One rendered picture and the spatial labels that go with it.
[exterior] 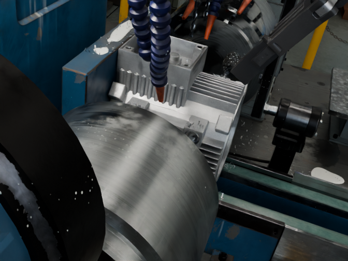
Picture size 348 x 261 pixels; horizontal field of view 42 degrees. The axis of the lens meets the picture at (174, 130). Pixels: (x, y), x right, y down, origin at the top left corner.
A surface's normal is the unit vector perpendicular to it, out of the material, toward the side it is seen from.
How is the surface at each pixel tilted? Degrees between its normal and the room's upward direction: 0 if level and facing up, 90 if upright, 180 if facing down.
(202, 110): 36
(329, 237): 0
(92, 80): 90
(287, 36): 102
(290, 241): 90
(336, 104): 0
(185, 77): 90
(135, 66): 90
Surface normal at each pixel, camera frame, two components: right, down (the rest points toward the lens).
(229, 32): -0.32, 0.51
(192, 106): -0.07, -0.36
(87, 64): 0.15, -0.81
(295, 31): -0.46, 0.62
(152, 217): 0.67, -0.48
